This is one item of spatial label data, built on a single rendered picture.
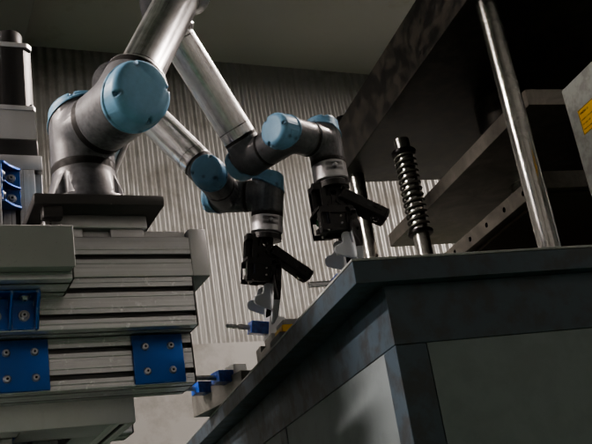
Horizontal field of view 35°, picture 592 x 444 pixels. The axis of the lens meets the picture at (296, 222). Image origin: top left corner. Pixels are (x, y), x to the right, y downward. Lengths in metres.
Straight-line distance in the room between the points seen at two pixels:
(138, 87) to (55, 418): 0.58
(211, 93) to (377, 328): 0.79
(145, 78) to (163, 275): 0.34
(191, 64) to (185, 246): 0.50
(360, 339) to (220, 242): 3.79
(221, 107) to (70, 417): 0.74
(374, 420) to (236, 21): 4.17
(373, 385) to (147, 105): 0.61
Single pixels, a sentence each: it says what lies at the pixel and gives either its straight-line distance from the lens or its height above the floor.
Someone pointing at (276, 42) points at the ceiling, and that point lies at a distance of 5.71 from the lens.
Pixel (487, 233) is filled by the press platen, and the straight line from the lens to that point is 2.84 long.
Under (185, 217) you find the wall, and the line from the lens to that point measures 5.25.
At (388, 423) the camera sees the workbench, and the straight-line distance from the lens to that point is 1.43.
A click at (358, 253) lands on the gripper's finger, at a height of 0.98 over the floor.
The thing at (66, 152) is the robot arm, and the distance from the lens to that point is 1.73.
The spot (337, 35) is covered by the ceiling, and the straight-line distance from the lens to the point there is 5.75.
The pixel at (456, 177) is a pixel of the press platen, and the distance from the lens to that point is 3.06.
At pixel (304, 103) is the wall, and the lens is 5.89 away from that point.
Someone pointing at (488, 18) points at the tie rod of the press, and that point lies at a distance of 2.71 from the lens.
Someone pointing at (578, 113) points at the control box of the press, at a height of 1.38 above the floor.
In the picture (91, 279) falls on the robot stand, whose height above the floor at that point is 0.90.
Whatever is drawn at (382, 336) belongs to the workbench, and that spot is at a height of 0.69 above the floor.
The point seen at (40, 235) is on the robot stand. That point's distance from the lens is 1.50.
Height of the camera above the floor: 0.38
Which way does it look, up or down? 21 degrees up
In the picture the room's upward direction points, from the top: 9 degrees counter-clockwise
